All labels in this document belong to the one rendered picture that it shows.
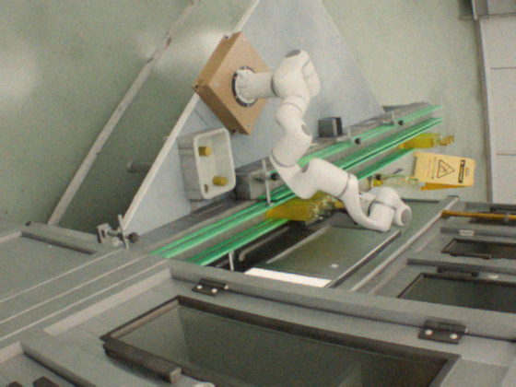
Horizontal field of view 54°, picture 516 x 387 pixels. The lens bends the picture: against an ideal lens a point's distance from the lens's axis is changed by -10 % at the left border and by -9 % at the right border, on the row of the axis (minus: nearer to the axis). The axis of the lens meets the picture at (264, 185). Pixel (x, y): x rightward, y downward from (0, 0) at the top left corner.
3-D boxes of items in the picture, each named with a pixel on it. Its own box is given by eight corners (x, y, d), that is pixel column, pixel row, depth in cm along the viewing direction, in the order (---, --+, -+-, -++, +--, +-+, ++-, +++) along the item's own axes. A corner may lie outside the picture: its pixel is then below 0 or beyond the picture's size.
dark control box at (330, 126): (319, 136, 262) (334, 136, 256) (317, 120, 260) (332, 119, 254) (328, 133, 268) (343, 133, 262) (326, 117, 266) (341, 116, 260)
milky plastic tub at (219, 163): (186, 199, 197) (204, 201, 192) (176, 137, 192) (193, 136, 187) (219, 186, 210) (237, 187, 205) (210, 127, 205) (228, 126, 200)
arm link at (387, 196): (382, 215, 169) (392, 185, 171) (358, 209, 178) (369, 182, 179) (408, 230, 178) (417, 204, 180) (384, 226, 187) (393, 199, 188)
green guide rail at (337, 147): (256, 179, 206) (273, 180, 201) (255, 177, 206) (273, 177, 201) (430, 107, 336) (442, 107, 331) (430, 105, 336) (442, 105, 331)
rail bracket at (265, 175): (252, 205, 205) (279, 207, 197) (244, 159, 201) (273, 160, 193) (256, 203, 207) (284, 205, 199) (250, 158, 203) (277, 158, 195)
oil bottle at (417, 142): (400, 148, 302) (446, 149, 284) (399, 138, 301) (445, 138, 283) (404, 146, 306) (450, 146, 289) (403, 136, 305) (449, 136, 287)
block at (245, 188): (236, 199, 209) (251, 200, 204) (232, 174, 207) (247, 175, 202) (242, 196, 211) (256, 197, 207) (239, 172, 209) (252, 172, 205)
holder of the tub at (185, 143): (189, 213, 199) (205, 215, 194) (176, 137, 193) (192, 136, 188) (221, 199, 212) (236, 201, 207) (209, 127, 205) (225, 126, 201)
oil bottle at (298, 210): (266, 217, 213) (313, 222, 199) (264, 204, 211) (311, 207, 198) (275, 213, 217) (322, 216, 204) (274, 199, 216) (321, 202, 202)
